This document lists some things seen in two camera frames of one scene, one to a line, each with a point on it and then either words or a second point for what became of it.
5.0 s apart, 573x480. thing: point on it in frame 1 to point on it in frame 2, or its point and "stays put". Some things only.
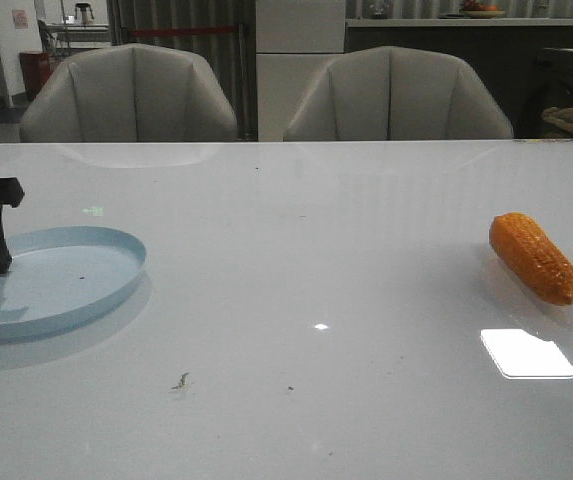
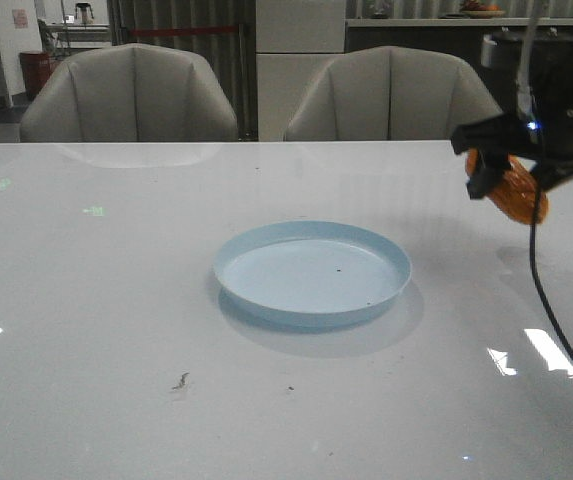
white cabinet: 295,41 stays put
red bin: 36,69 stays put
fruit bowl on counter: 477,10 stays put
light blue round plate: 58,276 to 310,274
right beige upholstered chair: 394,93 stays put
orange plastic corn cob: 521,243 to 516,196
